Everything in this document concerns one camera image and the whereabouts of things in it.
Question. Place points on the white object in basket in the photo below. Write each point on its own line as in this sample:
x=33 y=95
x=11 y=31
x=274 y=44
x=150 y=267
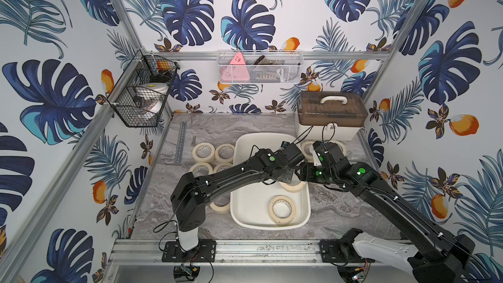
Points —
x=149 y=98

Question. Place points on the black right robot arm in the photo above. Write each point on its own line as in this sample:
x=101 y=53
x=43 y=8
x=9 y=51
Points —
x=433 y=254

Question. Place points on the cream masking tape roll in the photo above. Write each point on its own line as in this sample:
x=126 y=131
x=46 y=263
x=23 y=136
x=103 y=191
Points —
x=221 y=206
x=341 y=146
x=224 y=153
x=307 y=149
x=293 y=188
x=222 y=166
x=282 y=210
x=201 y=169
x=204 y=152

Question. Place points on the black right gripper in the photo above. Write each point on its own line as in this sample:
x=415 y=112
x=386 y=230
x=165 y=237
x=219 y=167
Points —
x=304 y=172

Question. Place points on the white mesh wall basket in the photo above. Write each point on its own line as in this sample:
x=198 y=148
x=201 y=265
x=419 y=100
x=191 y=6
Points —
x=267 y=67

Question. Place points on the white plastic storage tray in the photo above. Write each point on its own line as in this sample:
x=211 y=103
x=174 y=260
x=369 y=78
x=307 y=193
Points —
x=249 y=205

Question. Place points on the black wire basket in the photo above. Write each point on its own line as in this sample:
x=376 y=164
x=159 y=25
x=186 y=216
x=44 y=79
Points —
x=141 y=69

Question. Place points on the brown lidded storage box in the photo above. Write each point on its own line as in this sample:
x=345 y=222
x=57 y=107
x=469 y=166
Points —
x=330 y=116

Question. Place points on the pink triangular object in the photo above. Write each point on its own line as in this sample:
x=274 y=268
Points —
x=236 y=71

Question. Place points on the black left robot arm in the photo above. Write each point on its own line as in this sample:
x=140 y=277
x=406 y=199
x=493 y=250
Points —
x=192 y=194

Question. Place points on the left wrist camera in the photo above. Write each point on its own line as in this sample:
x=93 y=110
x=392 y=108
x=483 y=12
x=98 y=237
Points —
x=291 y=153

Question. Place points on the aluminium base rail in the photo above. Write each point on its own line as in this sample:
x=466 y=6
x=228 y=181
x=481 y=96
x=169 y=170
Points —
x=275 y=252

